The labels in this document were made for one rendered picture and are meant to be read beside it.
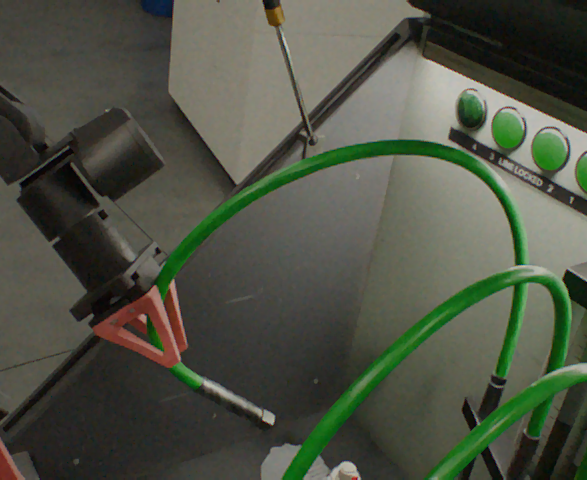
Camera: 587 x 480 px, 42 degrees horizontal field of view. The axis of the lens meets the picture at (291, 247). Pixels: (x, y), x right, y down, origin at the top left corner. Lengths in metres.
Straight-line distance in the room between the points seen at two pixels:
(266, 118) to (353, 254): 2.56
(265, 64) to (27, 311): 1.51
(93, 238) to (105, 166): 0.06
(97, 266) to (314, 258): 0.42
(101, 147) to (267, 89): 2.90
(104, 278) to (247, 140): 2.96
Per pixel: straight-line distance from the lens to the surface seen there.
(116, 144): 0.68
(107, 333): 0.70
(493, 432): 0.53
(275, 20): 0.85
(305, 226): 1.00
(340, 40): 3.63
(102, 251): 0.69
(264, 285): 1.01
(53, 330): 2.76
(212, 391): 0.77
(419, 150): 0.67
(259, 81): 3.53
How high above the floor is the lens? 1.65
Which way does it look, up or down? 30 degrees down
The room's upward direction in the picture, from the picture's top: 9 degrees clockwise
